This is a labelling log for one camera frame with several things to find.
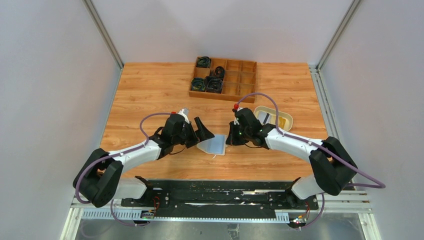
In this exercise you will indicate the aluminium corner post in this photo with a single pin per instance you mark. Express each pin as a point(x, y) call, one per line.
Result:
point(349, 14)
point(97, 20)

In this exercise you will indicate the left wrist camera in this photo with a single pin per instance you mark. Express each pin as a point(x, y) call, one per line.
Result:
point(184, 113)

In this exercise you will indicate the dark coiled belt bottom-left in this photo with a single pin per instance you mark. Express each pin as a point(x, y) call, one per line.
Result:
point(198, 84)

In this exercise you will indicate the yellow VIP card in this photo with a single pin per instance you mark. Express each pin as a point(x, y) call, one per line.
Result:
point(281, 121)

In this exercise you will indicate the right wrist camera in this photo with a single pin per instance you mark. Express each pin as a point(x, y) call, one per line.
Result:
point(237, 114)

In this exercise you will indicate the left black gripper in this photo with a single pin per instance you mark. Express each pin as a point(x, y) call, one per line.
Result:
point(192, 133)

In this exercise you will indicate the right aluminium corner post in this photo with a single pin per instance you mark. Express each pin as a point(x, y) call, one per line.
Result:
point(349, 14)

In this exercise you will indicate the right side aluminium rail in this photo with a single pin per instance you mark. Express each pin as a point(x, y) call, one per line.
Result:
point(322, 97)

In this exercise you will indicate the aluminium frame rail front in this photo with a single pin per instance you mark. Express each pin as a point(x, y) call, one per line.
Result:
point(345, 217)

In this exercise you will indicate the black coiled belt middle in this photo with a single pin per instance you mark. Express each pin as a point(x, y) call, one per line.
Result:
point(219, 72)

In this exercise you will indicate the beige plate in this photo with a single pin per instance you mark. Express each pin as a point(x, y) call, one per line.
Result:
point(272, 111)

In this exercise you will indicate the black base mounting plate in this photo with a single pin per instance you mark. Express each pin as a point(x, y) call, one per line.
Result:
point(214, 200)

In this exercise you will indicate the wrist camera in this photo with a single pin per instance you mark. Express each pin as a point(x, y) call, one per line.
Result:
point(237, 114)
point(184, 113)

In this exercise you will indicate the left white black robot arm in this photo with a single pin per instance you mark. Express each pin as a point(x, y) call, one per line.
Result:
point(100, 179)

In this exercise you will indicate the left aluminium corner post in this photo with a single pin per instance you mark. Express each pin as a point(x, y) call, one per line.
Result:
point(97, 20)

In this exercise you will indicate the black coiled belt bottom-middle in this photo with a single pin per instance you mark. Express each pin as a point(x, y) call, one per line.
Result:
point(213, 84)

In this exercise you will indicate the black coiled belt top-left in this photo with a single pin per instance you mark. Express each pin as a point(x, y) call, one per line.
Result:
point(203, 62)

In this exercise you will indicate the wooden compartment tray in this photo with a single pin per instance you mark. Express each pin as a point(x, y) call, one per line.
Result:
point(239, 82)

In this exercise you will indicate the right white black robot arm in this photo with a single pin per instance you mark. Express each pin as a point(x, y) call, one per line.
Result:
point(332, 167)

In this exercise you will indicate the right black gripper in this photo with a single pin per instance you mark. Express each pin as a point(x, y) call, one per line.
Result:
point(236, 134)

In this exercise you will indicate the white leather card holder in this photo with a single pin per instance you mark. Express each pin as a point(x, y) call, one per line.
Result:
point(214, 146)

